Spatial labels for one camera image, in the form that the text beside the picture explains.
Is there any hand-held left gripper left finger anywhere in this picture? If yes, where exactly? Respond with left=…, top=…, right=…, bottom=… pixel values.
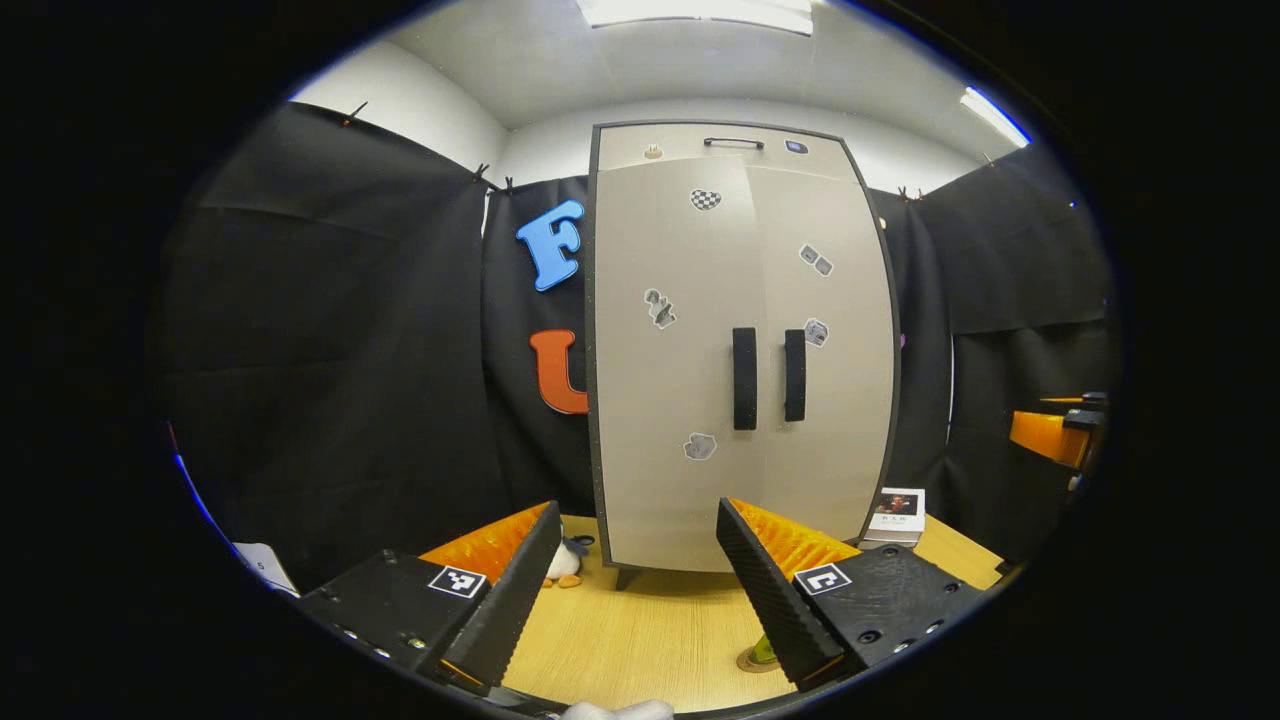
left=298, top=500, right=563, bottom=696

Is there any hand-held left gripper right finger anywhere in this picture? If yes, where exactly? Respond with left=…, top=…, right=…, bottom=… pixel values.
left=715, top=497, right=986, bottom=693

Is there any grey wooden cabinet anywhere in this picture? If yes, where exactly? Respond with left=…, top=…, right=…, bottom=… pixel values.
left=585, top=120, right=903, bottom=591

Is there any grey cabinet drawer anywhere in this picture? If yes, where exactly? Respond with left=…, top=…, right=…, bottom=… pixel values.
left=597, top=124, right=856, bottom=171

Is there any penguin plush toy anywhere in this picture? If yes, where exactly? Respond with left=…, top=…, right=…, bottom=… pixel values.
left=545, top=535, right=597, bottom=590

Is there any white paper card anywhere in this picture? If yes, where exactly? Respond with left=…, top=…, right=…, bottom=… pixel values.
left=233, top=541, right=301, bottom=599

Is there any narrow ceiling light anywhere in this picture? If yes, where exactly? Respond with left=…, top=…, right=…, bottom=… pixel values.
left=958, top=85, right=1033, bottom=149

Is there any black backdrop cloth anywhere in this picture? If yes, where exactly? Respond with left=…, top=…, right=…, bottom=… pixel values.
left=150, top=100, right=1121, bottom=593

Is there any large ceiling light panel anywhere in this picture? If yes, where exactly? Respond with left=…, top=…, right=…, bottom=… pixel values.
left=573, top=0, right=816, bottom=38

